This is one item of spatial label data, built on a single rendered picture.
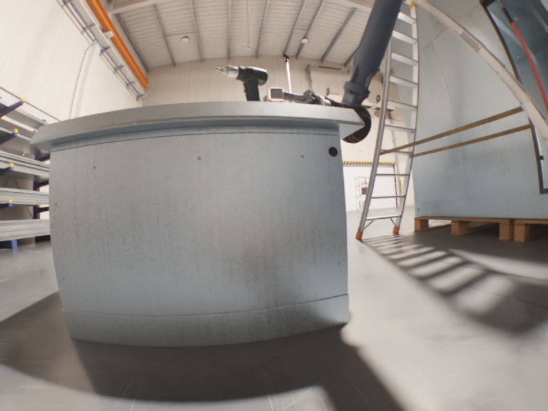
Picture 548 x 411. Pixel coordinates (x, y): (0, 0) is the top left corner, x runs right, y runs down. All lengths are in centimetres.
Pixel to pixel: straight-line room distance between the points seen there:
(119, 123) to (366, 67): 94
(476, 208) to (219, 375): 234
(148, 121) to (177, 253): 33
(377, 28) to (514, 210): 175
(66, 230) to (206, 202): 42
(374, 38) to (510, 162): 158
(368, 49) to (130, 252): 113
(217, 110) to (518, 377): 93
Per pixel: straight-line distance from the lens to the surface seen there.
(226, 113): 60
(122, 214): 65
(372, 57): 110
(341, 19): 1135
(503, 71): 160
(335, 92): 1186
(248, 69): 87
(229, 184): 60
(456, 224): 249
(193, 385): 57
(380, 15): 117
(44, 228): 464
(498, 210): 234
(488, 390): 58
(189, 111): 61
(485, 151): 240
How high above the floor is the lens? 37
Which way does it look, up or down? level
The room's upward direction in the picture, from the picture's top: 3 degrees counter-clockwise
